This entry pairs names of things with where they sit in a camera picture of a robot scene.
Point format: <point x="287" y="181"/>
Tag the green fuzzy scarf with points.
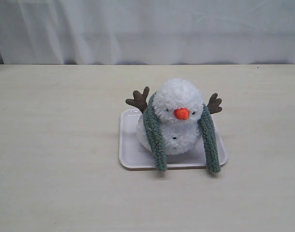
<point x="208" y="135"/>

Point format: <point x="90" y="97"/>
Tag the white plush snowman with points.
<point x="177" y="106"/>

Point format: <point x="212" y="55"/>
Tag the white plastic tray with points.
<point x="134" y="156"/>

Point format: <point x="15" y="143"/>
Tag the white backdrop curtain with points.
<point x="155" y="32"/>

